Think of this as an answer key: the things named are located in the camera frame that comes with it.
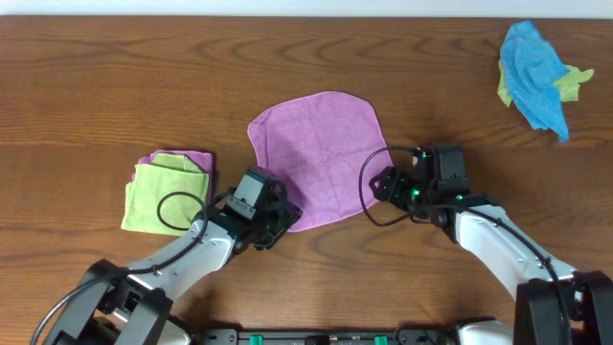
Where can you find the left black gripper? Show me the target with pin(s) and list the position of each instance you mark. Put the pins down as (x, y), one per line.
(283, 218)

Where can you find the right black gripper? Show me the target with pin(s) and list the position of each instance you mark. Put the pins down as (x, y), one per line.
(392, 186)

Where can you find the purple microfiber cloth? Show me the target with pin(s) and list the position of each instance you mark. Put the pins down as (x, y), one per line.
(320, 146)

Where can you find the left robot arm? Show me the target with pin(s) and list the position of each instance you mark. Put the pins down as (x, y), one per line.
(131, 304)

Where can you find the folded purple cloth underneath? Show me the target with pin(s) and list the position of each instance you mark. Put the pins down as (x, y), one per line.
(186, 161)

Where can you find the folded green cloth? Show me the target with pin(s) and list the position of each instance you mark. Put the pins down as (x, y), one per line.
(163, 201)

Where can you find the blue crumpled cloth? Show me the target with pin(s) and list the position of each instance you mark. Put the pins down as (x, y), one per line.
(531, 67)

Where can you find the yellow-green crumpled cloth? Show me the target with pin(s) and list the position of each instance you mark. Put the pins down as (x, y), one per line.
(567, 86)

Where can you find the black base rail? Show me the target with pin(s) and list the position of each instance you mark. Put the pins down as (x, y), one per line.
(410, 336)

